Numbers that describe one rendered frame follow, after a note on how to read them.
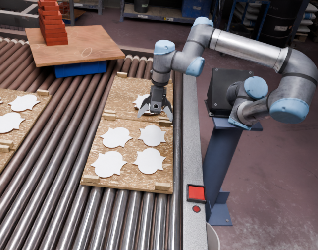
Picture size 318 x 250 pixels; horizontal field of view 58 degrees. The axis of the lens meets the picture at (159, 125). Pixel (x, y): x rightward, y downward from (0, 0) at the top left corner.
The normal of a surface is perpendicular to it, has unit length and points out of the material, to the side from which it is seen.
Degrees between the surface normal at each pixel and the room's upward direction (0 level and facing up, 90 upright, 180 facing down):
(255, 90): 40
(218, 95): 47
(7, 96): 0
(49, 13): 90
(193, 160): 0
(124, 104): 0
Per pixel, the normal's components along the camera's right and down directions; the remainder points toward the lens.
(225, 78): 0.11, -0.08
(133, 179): 0.11, -0.78
